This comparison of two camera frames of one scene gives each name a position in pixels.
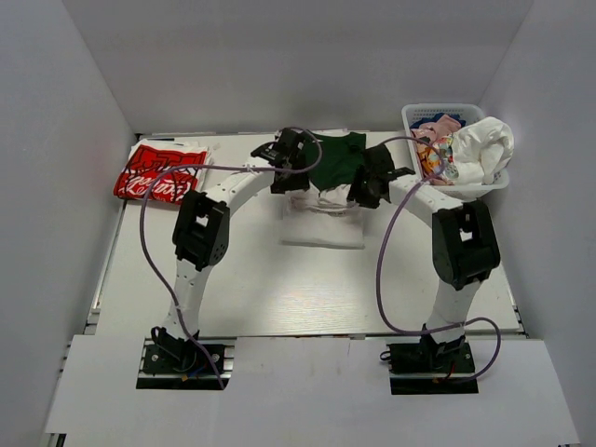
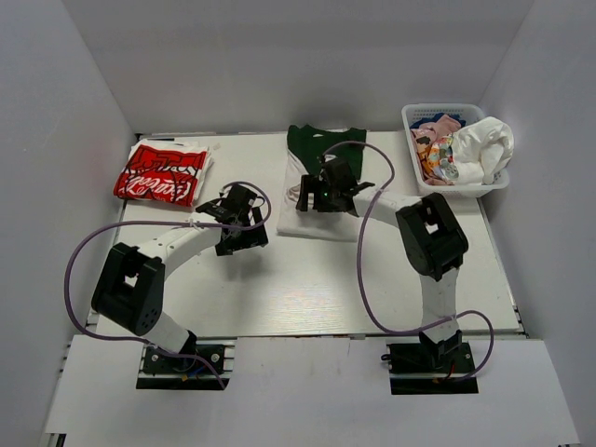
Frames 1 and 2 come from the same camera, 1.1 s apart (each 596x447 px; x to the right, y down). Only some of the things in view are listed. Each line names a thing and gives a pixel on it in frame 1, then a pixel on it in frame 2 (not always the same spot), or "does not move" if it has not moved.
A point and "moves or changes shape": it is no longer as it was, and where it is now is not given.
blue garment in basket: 437,116 does not move
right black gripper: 365,191 → 312,197
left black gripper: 292,178 → 241,239
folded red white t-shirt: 162,170 does not move
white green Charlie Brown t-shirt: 321,215 moves or changes shape
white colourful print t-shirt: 475,153 does not move
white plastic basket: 417,113 does not move
